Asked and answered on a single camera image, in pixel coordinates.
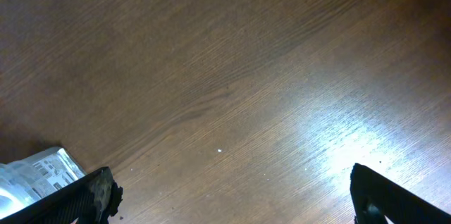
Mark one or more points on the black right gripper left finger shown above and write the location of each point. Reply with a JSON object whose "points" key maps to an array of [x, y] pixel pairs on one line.
{"points": [[91, 200]]}

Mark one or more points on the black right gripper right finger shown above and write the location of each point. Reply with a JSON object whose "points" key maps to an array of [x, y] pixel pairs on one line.
{"points": [[377, 199]]}

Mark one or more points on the clear plastic container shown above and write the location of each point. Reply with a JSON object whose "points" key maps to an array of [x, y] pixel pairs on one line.
{"points": [[31, 179]]}

